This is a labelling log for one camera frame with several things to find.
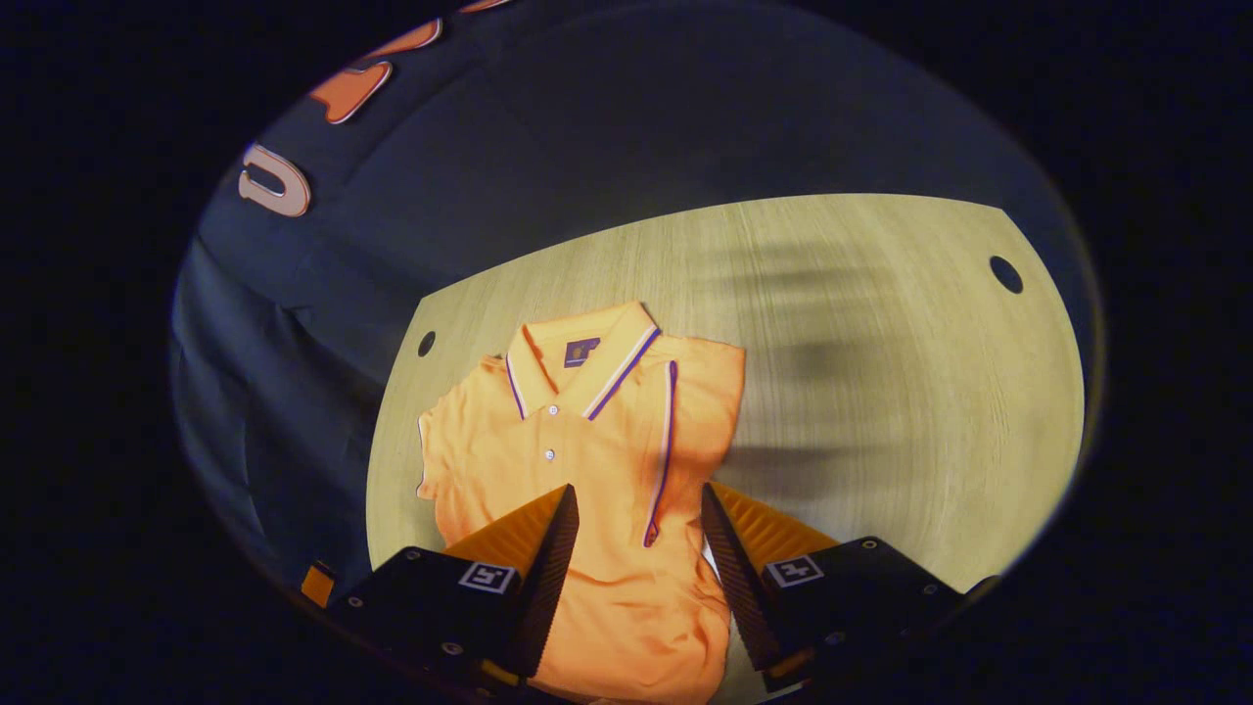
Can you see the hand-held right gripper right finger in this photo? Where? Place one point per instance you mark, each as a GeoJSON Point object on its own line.
{"type": "Point", "coordinates": [739, 587]}

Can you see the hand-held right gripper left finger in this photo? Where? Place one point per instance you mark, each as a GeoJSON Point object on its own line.
{"type": "Point", "coordinates": [548, 578]}

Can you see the orange polo T-shirt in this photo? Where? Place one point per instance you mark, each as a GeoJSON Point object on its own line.
{"type": "Point", "coordinates": [587, 460]}

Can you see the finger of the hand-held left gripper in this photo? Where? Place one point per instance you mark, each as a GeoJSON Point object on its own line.
{"type": "Point", "coordinates": [317, 585]}

